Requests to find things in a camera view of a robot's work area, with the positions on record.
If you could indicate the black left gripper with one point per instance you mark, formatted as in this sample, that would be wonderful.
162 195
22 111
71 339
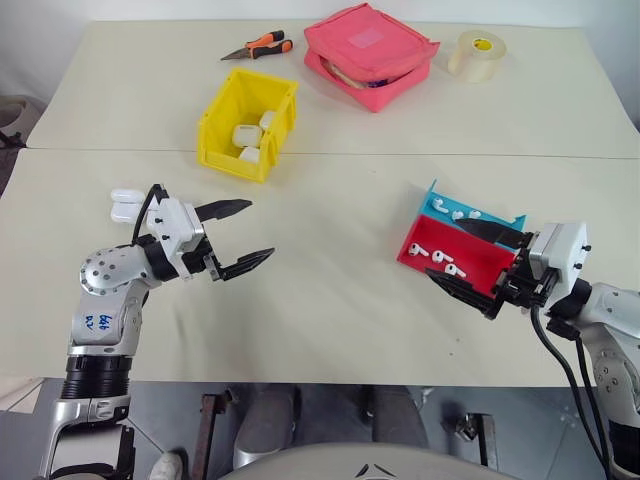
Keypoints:
196 260

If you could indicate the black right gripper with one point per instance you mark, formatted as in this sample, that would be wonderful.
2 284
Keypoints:
522 290

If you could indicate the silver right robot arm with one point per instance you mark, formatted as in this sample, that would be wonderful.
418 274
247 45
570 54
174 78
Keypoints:
615 330

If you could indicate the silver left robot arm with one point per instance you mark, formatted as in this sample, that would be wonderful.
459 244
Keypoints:
100 320

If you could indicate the yellow plastic bin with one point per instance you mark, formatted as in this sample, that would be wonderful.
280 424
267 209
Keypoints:
222 150

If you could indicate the red plastic tray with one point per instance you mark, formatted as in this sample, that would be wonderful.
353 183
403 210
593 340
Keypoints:
480 260

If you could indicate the white earbud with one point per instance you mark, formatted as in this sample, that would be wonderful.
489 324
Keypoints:
474 213
454 271
440 256
439 204
415 248
457 215

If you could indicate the blue plastic tray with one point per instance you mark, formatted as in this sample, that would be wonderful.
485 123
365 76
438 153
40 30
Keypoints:
430 195

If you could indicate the grey rounded leg shape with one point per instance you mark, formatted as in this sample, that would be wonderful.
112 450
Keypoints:
265 420
397 415

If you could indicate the rusty metal table leg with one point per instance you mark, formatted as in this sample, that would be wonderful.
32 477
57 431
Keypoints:
482 440
207 435

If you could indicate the orange black pliers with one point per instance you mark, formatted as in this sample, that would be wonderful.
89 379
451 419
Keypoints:
260 45

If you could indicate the translucent tape roll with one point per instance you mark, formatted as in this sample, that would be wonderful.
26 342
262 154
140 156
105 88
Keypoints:
472 60

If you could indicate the grey robot torso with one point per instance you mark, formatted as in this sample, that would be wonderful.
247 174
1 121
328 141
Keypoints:
370 462

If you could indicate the pink fabric pouch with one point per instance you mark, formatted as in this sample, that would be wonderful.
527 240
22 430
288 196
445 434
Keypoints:
370 45

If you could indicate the white shoe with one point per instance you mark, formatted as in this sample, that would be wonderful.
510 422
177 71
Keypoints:
167 465

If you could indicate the grey chair base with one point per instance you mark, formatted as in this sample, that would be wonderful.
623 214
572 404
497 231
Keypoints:
12 120

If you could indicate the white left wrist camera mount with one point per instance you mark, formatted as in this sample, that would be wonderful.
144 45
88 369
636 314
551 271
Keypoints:
175 222

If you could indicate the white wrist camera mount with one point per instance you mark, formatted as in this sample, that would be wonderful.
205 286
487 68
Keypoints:
565 255
175 222

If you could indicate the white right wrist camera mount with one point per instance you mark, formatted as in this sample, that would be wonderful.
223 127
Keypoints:
565 255

